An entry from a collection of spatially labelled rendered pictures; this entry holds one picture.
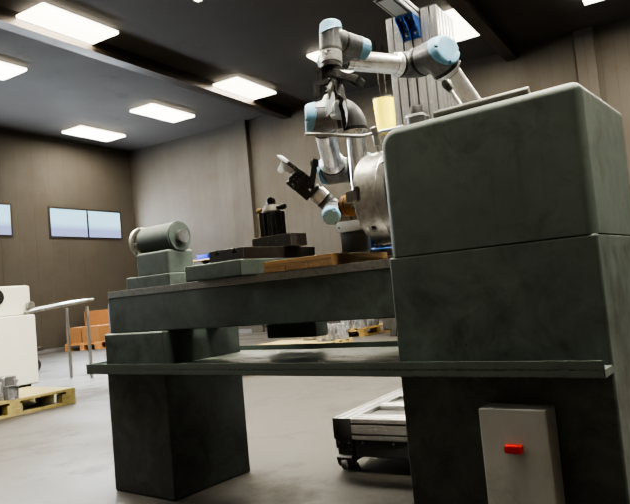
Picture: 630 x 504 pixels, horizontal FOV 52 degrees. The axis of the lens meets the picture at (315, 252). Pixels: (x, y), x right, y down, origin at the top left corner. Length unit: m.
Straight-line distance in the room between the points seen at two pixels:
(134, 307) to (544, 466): 1.82
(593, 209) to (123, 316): 2.00
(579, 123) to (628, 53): 10.24
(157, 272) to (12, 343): 4.72
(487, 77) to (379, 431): 10.10
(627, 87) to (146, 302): 10.02
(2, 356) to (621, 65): 9.91
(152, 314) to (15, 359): 4.82
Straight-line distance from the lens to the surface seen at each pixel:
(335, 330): 8.25
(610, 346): 1.75
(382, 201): 2.06
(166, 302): 2.73
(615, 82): 11.91
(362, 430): 2.85
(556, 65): 12.14
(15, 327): 7.54
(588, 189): 1.76
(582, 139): 1.77
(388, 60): 2.55
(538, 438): 1.77
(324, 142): 2.72
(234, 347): 2.99
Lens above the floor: 0.79
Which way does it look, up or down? 3 degrees up
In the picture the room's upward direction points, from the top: 5 degrees counter-clockwise
